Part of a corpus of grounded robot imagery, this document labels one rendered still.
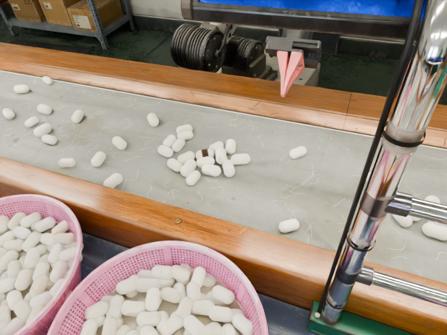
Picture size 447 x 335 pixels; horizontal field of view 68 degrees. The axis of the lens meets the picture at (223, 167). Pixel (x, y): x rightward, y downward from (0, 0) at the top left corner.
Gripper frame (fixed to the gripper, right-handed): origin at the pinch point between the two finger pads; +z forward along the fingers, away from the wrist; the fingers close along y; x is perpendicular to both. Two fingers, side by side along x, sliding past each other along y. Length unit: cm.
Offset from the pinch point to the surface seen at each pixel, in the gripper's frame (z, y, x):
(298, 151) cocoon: 10.5, 5.2, 0.8
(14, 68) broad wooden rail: 1, -80, 8
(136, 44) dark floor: -78, -163, 169
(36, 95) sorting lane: 9, -64, 4
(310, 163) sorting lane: 12.3, 7.6, 1.7
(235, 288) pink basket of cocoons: 33.4, 2.8, -15.6
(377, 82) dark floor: -69, 26, 164
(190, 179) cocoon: 20.4, -11.1, -7.4
